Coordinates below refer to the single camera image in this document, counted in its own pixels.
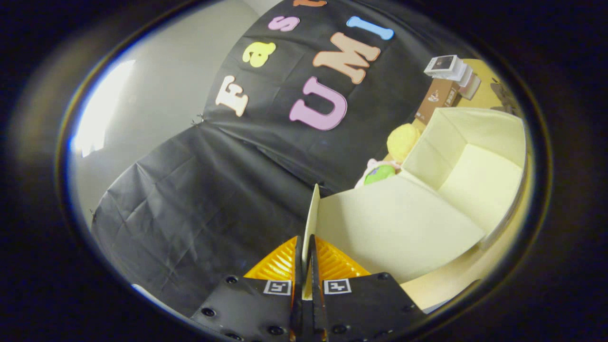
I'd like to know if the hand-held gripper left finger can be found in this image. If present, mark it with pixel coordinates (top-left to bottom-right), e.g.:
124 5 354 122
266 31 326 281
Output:
190 236 304 342

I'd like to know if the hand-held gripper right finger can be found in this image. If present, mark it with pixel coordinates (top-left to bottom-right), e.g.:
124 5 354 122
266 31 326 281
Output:
309 235 426 342

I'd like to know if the cream fabric storage box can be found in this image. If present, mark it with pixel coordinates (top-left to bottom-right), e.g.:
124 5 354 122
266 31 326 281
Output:
302 107 528 301

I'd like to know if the pink and green plush toy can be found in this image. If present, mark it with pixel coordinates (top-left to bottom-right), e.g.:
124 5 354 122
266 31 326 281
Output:
355 159 402 188

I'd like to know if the yellow round plush cushion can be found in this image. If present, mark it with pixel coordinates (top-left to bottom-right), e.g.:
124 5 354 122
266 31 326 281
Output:
387 123 422 163

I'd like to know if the pinkish brown book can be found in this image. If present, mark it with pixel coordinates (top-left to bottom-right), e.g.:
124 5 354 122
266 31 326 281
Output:
458 74 482 100

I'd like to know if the thick plain white book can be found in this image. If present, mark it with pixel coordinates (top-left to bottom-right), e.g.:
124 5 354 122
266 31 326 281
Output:
430 64 473 87

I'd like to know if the white book with portrait cover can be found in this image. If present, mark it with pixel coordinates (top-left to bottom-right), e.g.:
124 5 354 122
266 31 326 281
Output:
424 55 460 77

